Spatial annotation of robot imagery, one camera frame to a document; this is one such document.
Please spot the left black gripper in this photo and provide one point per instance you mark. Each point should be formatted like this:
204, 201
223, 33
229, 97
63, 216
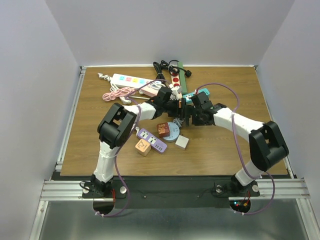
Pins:
177, 111

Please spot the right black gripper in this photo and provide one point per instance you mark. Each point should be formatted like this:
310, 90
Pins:
190, 110

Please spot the light blue round socket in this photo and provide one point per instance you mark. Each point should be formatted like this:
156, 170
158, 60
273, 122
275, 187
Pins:
174, 132

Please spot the dark red cube socket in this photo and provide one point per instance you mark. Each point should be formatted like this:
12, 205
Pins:
163, 130

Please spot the peach cube socket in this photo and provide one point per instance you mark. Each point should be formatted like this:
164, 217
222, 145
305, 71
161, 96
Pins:
143, 147

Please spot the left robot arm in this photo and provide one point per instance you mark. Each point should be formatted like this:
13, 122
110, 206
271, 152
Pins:
117, 126

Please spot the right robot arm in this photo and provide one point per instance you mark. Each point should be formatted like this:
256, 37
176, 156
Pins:
267, 145

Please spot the teal power strip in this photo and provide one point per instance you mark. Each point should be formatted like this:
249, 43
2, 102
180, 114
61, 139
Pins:
188, 96

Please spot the white cube adapter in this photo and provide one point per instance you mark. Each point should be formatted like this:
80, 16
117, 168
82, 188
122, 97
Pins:
182, 142

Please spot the cream red-outlet power strip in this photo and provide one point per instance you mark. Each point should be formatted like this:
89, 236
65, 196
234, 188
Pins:
175, 76

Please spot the green power strip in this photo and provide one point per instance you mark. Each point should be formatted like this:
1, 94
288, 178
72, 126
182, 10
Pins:
182, 77

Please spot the purple power strip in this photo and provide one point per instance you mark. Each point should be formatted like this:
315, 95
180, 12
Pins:
155, 143

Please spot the pink power strip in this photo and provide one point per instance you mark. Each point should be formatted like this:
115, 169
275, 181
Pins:
149, 91

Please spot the white multicolour power strip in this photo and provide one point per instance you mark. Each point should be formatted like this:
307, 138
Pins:
122, 81

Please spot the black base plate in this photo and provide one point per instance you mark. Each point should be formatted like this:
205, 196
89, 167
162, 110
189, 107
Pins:
167, 192

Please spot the right aluminium frame rail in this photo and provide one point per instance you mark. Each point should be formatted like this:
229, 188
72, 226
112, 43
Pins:
295, 188

